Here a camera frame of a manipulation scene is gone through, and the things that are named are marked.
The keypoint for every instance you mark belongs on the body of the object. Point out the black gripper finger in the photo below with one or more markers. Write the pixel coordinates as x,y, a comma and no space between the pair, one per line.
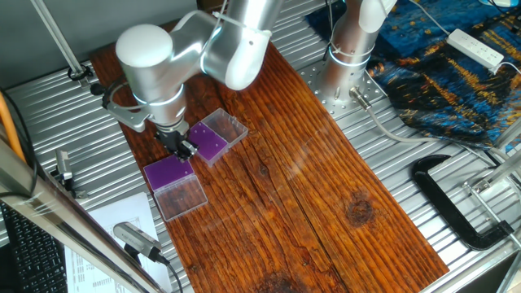
190,147
181,152

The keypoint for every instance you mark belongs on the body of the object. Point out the white printed paper sheets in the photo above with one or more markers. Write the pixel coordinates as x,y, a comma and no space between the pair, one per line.
122,207

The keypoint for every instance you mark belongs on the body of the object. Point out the shiny metal frame bar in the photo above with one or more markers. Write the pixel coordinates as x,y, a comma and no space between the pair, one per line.
49,207

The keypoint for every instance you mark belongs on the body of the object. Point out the thin metal rod with foot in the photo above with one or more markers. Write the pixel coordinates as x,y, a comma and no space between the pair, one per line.
58,36

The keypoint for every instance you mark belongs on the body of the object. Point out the aluminium frame profile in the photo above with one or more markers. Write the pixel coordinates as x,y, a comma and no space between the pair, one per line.
510,136
500,171

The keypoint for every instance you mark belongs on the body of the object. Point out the brown wooden board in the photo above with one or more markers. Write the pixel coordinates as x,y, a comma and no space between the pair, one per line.
285,203

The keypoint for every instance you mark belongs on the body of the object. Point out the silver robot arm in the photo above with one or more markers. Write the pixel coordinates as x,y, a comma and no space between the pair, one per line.
142,61

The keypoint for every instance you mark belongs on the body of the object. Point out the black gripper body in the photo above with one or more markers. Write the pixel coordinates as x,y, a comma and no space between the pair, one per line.
173,138

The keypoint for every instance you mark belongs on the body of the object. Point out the silver perforated base plate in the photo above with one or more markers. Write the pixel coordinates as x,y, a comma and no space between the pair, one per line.
338,108

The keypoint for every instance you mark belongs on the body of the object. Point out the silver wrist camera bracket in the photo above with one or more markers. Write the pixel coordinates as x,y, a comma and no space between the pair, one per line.
130,118

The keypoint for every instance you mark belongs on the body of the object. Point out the black c-clamp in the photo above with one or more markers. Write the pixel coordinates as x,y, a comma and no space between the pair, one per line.
437,199

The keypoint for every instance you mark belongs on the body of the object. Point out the white power strip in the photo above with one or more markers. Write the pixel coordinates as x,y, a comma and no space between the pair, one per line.
474,49

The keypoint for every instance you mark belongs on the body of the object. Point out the orange tube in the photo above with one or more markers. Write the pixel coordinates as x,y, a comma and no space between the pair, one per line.
9,126

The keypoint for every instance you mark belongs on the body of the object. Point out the black clamp tool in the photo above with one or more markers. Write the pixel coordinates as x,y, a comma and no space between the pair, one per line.
63,163

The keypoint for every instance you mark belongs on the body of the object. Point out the blue patterned cloth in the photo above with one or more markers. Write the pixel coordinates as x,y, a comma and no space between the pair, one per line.
431,89

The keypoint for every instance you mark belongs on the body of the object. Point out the purple pipette tip box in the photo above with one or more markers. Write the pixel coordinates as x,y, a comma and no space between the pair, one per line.
211,142
163,175

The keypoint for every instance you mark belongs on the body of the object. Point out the black keyboard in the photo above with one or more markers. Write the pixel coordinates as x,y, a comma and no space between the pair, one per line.
36,264

